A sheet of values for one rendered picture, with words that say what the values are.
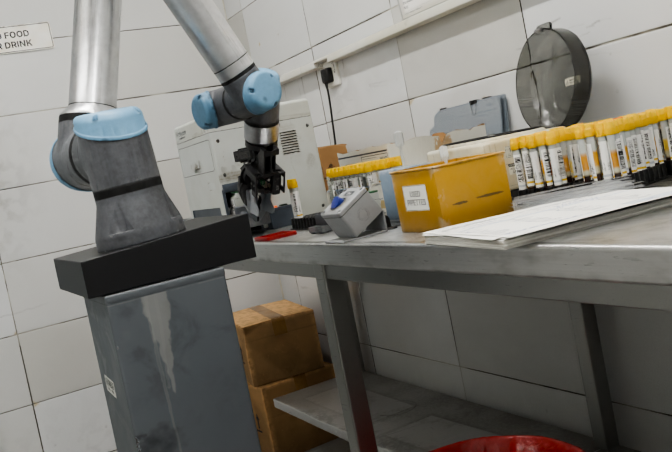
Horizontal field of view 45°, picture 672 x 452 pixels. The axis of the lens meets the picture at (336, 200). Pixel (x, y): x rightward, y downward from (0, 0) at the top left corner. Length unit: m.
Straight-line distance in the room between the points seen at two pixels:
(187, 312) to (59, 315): 1.86
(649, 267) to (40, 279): 2.60
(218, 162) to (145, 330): 0.70
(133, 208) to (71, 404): 1.94
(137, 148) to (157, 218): 0.12
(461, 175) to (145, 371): 0.58
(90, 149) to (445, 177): 0.58
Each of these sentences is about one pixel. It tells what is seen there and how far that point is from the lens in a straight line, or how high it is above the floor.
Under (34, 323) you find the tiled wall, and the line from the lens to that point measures 3.18.
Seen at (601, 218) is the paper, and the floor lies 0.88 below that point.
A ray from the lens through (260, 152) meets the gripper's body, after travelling 1.74.
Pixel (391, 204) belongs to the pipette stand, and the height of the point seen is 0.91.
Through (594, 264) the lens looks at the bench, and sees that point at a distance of 0.89.
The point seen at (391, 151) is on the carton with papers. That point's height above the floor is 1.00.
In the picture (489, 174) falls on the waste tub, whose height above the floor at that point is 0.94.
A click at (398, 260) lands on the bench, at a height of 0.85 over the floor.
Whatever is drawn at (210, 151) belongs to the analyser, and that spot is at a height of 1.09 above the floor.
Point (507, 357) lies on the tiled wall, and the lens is 2.22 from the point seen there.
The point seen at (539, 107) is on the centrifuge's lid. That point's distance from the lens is 1.82.
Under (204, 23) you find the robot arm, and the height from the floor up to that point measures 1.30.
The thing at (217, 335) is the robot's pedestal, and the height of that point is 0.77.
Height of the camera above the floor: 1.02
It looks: 3 degrees down
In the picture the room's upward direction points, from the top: 11 degrees counter-clockwise
